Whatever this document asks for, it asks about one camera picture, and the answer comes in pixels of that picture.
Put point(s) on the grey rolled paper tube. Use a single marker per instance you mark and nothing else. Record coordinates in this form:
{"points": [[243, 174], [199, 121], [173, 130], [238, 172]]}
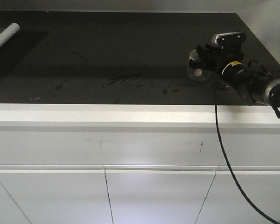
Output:
{"points": [[7, 33]]}

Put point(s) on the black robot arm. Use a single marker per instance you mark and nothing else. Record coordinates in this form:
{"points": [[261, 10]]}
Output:
{"points": [[253, 83]]}

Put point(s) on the glass jar with beige lid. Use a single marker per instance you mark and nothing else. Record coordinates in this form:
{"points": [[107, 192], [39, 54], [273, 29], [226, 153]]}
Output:
{"points": [[197, 74]]}

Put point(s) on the white fume hood base cabinet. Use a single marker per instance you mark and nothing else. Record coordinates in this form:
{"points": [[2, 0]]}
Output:
{"points": [[137, 164]]}

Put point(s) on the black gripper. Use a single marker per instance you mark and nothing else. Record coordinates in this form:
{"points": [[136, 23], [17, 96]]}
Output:
{"points": [[218, 59]]}

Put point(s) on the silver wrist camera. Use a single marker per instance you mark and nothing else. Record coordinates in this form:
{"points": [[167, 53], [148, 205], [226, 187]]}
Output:
{"points": [[230, 42]]}

